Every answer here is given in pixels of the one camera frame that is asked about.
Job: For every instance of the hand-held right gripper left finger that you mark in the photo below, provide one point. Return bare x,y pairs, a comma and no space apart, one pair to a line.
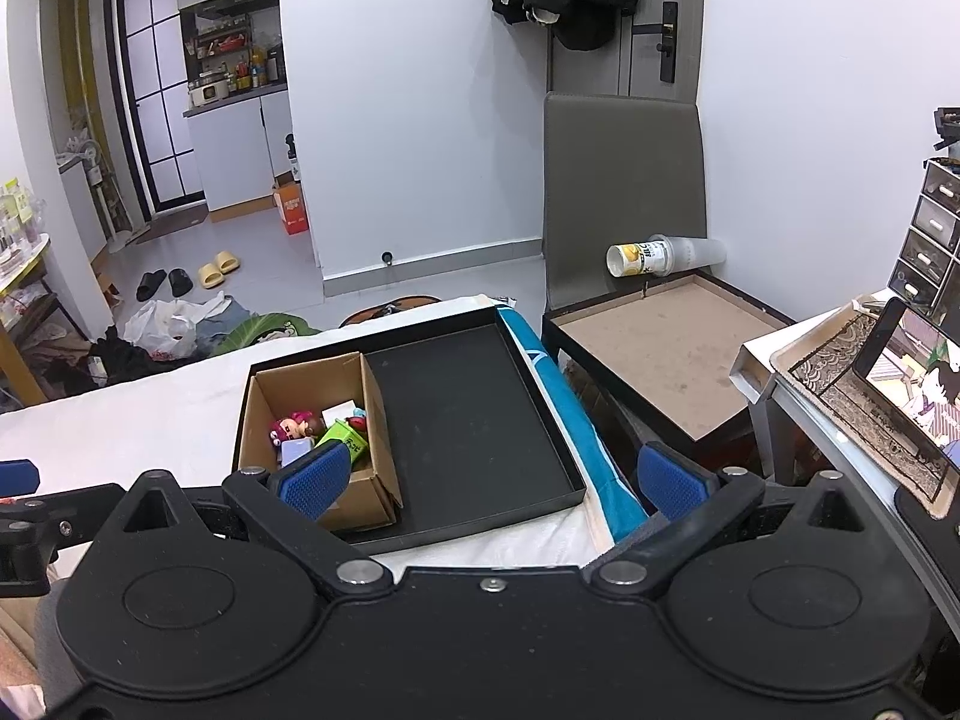
315,476

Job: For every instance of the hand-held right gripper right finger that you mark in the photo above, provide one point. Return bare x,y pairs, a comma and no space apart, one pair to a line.
671,487

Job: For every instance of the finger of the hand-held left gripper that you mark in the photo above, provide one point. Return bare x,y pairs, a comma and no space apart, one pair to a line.
19,476
45,529

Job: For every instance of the purple toy block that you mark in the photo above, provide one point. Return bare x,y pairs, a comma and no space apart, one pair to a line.
296,452

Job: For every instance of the green hexagonal box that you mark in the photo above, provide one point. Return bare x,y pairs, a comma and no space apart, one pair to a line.
341,436

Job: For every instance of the pink hooded figurine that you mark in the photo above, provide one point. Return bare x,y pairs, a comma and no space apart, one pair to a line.
292,426

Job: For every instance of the brown cardboard box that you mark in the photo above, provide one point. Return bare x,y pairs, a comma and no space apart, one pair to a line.
375,457

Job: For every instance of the white wall charger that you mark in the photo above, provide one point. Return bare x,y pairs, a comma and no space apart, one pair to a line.
339,412

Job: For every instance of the small colourful figurine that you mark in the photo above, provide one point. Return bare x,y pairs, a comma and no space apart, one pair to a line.
359,421

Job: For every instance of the black shallow tray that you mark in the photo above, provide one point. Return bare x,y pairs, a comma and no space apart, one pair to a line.
465,427

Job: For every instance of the blue white cloth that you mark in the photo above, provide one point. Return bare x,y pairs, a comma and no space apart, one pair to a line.
577,427

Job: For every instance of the green cartoon mat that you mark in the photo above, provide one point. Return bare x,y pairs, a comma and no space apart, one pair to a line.
270,331

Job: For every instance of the white flat box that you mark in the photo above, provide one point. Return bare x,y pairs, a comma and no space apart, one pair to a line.
754,360

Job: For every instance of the dark clothes pile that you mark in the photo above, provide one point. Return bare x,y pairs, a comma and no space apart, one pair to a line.
124,360

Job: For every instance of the light blue cloth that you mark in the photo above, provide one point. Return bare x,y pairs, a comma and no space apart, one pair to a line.
221,319

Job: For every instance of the brown round mat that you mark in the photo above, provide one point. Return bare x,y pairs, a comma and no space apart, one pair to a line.
390,307

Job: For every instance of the patterned tray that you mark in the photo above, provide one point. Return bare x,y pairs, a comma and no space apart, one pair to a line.
832,367

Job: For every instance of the white plastic bag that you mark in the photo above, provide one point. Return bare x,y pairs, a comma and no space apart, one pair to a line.
157,330

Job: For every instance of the yellow legged side table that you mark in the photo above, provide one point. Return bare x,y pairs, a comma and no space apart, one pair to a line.
22,270

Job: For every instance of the yellow slipper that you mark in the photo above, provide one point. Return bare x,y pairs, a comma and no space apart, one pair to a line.
227,262
211,275

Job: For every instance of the yellow print paper cup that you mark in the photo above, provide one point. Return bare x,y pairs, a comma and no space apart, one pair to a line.
637,259

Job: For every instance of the black slipper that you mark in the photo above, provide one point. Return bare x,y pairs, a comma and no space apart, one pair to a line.
151,285
181,283

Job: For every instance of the translucent plastic cup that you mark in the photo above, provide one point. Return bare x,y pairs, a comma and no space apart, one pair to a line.
697,251

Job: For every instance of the tablet with bright screen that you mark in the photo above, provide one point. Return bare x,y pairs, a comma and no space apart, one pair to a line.
915,382

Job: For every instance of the black desk mat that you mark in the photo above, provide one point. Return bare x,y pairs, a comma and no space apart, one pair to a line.
934,540

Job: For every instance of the orange cardboard box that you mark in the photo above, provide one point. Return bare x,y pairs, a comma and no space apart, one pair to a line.
291,208

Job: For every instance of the white kitchen cabinet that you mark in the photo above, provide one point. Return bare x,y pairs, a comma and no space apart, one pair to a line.
232,157

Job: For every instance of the white standing fan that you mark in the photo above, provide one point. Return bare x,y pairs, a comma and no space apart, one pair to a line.
88,152

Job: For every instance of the small drawer organizer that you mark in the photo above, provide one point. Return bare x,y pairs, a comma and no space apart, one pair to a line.
930,240

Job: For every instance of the black framed glass door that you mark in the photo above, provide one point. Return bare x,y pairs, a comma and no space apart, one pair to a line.
154,90

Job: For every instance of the grey door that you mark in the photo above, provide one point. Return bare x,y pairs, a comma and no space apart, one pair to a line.
600,67

